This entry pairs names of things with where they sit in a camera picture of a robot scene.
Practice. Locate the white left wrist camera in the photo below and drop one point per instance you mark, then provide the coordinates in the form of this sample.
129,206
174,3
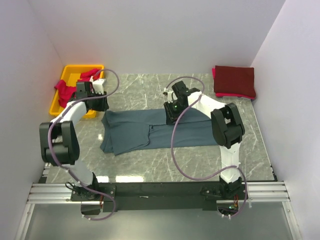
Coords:
98,86

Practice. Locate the blue-grey t shirt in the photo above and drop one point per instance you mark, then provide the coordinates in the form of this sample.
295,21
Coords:
131,130

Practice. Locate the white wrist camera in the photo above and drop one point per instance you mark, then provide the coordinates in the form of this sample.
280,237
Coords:
98,86
170,94

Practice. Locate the crumpled red t shirt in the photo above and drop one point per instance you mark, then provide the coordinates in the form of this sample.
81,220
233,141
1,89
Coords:
65,92

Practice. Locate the folded maroon t shirt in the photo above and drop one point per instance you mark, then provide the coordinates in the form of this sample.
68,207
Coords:
235,80

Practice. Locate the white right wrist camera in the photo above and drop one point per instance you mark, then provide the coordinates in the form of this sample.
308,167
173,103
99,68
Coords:
170,94

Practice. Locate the yellow plastic bin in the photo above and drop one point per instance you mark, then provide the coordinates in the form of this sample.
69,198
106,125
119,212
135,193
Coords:
70,75

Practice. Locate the aluminium extrusion rail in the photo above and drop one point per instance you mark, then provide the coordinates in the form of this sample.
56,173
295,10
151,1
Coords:
57,193

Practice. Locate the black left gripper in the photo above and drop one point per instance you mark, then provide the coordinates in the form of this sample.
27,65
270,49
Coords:
103,106

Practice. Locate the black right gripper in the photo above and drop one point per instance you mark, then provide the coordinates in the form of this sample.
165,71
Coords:
171,117

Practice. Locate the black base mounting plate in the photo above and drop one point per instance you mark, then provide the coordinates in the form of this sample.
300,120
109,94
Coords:
131,196

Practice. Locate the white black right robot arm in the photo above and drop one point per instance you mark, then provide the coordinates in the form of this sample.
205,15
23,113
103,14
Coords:
227,130

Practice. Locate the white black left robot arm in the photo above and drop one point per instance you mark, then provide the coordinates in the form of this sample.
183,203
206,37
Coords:
59,143

